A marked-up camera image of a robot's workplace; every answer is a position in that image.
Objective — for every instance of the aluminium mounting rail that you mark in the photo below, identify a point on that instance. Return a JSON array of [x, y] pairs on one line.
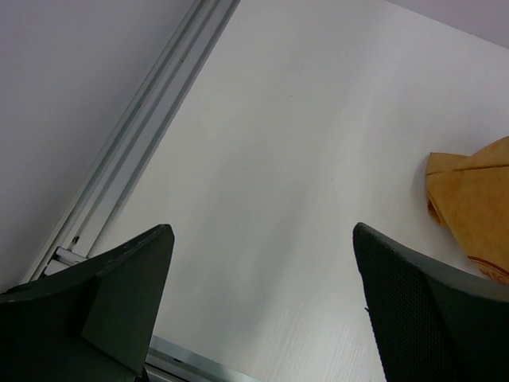
[[166, 361]]

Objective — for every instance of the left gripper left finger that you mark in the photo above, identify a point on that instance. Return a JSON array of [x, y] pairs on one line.
[[92, 321]]

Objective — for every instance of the tan canvas tote bag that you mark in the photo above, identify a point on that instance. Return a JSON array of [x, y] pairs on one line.
[[468, 195]]

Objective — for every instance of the left aluminium frame post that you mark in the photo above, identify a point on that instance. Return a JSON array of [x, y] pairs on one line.
[[134, 139]]

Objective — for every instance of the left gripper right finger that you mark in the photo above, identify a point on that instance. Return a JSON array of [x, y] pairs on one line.
[[431, 321]]

